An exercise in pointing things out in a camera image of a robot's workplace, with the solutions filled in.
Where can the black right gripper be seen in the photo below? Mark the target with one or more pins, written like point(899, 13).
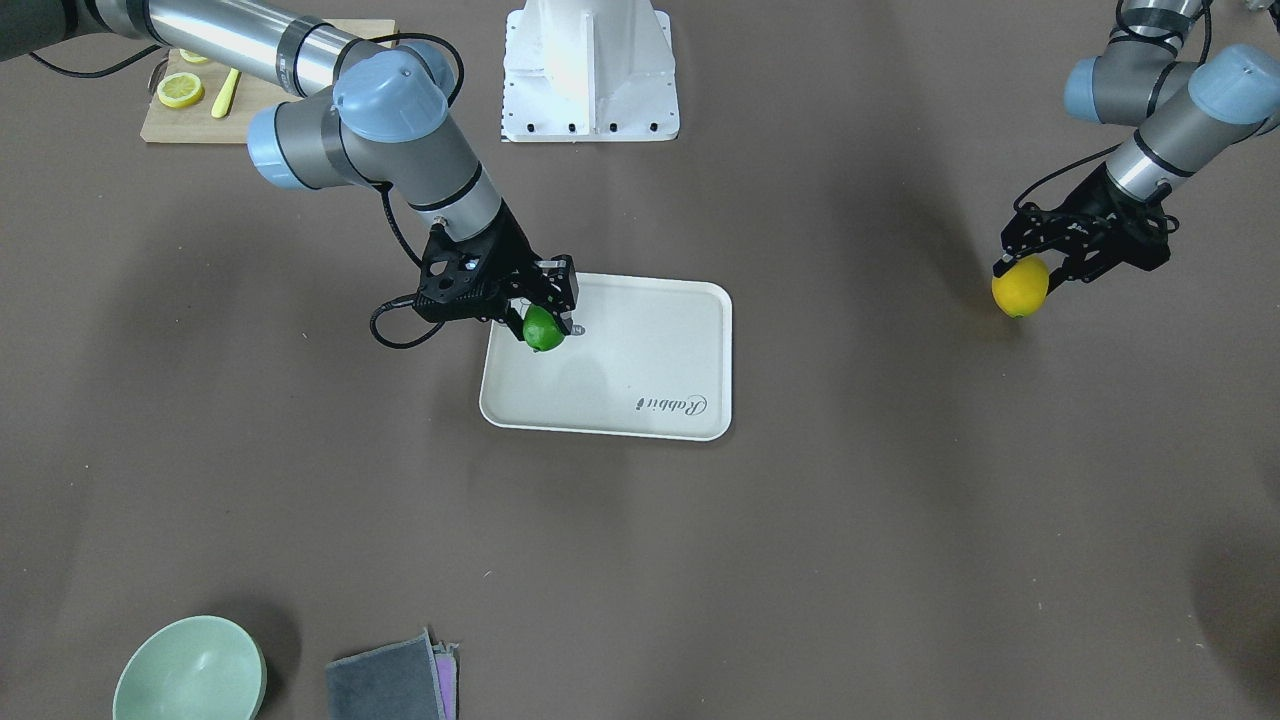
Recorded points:
point(516, 258)

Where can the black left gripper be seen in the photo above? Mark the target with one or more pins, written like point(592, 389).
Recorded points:
point(1098, 212)

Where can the green lime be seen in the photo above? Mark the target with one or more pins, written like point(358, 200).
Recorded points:
point(540, 330)

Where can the yellow lemon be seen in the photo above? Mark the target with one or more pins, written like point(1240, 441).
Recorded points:
point(1023, 288)

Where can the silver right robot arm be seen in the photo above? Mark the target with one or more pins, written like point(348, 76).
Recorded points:
point(363, 114)

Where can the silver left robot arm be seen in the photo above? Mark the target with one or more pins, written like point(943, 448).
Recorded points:
point(1182, 113)

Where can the white plastic tray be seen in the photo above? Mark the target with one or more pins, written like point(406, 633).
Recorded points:
point(655, 361)

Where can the purple cloth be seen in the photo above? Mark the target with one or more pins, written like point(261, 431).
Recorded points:
point(444, 658)

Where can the wooden cutting board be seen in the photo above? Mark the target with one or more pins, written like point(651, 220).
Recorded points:
point(250, 85)

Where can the grey folded cloth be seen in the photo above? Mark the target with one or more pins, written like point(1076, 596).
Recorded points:
point(391, 682)

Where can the lemon slice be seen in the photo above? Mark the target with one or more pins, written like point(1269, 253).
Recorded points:
point(179, 90)

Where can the mint green bowl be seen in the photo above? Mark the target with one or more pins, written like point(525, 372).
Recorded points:
point(204, 667)

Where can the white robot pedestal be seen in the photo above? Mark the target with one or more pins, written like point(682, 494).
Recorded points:
point(589, 71)

